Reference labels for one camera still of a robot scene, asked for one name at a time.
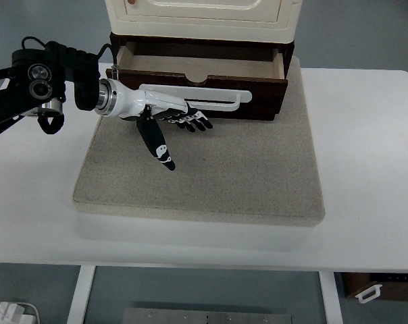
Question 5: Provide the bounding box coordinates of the small white box handle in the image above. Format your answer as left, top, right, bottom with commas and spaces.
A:
355, 283, 383, 304

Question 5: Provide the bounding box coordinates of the brown wooden box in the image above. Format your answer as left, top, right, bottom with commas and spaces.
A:
340, 272, 408, 302

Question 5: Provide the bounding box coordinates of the white table leg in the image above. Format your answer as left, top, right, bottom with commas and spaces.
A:
67, 265, 97, 324
318, 271, 344, 324

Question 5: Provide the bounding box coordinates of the long white drawer handle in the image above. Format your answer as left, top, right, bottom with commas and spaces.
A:
138, 84, 253, 112

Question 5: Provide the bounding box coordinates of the white power adapter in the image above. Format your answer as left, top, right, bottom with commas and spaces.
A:
0, 302, 39, 324

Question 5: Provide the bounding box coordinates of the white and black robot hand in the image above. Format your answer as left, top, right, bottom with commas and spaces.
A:
114, 80, 214, 172

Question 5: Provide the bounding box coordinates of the beige fabric mat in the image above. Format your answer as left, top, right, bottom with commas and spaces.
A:
72, 55, 326, 227

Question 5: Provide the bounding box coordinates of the dark brown wooden drawer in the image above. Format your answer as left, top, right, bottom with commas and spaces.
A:
105, 42, 288, 122

